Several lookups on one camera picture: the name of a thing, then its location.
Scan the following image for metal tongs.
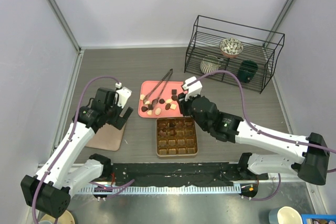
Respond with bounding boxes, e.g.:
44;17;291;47
142;69;173;104

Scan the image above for gold chocolate box with tray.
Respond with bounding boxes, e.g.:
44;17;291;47
156;117;198;158

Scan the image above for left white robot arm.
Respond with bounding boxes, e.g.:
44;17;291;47
20;87;133;219

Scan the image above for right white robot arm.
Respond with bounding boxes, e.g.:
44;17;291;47
177;93;331;186

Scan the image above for dark heart chocolate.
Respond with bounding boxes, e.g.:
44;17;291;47
141;106;148;112

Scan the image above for white oval chocolate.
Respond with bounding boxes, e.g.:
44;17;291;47
155;108;161;115

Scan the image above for brown leaf chocolate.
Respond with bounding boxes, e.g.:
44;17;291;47
165;103;171;110

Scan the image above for rose gold tin lid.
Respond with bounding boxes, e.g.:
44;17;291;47
86;124;126;152

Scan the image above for pink plastic tray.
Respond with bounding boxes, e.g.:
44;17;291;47
138;80;183;119

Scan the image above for striped ceramic cup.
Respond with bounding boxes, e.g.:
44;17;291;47
200;55;223;74

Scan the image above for dark green mug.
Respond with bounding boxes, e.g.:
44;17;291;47
237;60;258;83

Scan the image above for floral ceramic bowl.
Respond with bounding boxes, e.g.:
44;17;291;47
219;38;244;58

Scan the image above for white bowl bottom right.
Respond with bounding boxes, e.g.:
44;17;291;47
268;206;303;224

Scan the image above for beige plate bottom left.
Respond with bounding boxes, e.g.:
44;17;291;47
40;210;76;224

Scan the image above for blue box corner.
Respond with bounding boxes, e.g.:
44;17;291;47
301;214;336;224

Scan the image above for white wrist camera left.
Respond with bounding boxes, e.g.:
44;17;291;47
114;82;132;109

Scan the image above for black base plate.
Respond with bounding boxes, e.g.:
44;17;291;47
111;162;269;187

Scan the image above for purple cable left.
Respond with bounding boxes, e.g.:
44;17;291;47
31;75;136;224

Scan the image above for purple cable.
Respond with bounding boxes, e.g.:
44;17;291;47
31;75;136;224
195;70;336;201

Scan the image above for black wire rack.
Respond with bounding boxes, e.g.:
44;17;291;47
184;15;285;93

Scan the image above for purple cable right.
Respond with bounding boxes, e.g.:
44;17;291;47
195;70;336;201

